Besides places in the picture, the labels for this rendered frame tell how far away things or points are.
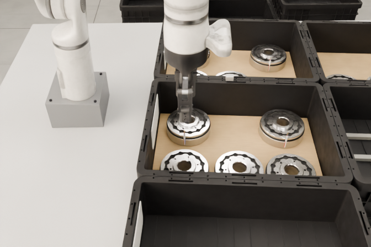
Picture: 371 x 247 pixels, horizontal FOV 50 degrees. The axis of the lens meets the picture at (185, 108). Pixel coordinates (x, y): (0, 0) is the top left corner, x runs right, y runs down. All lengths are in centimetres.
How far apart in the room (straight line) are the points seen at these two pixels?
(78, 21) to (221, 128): 42
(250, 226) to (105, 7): 276
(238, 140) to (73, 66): 46
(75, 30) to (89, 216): 44
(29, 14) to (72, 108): 233
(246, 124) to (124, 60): 60
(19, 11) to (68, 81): 243
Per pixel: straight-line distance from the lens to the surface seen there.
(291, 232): 82
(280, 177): 76
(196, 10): 62
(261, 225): 82
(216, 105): 99
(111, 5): 341
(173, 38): 64
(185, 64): 66
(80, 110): 116
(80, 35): 102
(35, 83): 141
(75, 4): 98
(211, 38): 66
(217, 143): 94
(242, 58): 122
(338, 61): 128
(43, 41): 163
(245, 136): 97
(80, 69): 109
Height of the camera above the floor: 151
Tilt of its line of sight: 41 degrees down
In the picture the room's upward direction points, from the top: straight up
